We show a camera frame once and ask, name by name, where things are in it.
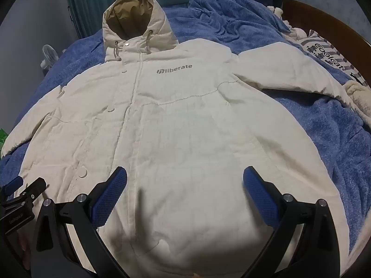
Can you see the teal curtain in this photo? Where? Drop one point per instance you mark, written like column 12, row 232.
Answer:
column 87, row 5

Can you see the striped printed pillow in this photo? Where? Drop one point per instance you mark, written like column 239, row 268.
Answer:
column 324, row 49

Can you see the brown wooden headboard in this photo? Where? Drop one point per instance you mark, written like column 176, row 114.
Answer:
column 318, row 17

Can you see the white knotted plush cloth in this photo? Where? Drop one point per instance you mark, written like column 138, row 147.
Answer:
column 279, row 13

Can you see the green thing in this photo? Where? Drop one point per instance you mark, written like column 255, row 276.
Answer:
column 2, row 135

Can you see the cream fleece cloth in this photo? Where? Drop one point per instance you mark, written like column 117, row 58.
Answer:
column 359, row 98

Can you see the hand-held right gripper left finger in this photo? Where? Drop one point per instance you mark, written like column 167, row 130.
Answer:
column 112, row 198

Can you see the blue fleece blanket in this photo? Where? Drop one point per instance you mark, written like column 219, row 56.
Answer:
column 232, row 26

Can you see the white fan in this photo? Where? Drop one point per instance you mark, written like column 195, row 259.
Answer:
column 47, row 56

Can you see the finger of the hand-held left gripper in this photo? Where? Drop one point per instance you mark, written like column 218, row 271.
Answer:
column 11, row 184
column 33, row 192

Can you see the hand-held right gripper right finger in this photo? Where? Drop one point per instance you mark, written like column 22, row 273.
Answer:
column 257, row 198

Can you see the cream hooded jacket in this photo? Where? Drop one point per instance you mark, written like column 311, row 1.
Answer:
column 174, row 121

